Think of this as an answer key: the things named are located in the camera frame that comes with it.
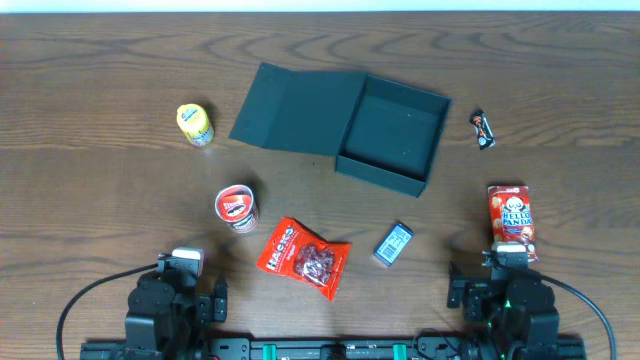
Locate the yellow candy bottle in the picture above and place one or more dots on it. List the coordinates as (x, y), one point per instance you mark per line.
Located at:
(194, 122)

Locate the black Mars candy bar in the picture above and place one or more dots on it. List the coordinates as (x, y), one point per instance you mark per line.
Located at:
(484, 135)

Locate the red Pringles can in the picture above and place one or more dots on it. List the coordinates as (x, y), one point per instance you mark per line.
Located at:
(236, 206)

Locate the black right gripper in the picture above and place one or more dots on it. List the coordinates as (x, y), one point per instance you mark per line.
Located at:
(455, 291)

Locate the blue barcode small box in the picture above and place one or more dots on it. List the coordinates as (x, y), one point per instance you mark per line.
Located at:
(389, 249)

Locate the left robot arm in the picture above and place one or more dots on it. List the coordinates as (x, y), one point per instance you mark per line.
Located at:
(167, 317)

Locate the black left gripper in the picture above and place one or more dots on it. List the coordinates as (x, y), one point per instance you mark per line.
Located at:
(219, 304)

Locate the black mounting rail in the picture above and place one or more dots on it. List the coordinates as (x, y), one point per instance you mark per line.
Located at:
(425, 347)

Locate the red Hacks candy bag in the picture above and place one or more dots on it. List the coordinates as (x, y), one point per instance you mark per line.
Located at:
(295, 252)

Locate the red Hello Panda box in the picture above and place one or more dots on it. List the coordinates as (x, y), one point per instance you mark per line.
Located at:
(511, 217)

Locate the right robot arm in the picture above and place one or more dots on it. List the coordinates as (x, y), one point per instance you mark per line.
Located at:
(512, 312)

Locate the dark green gift box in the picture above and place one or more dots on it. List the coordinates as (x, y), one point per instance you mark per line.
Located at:
(378, 130)

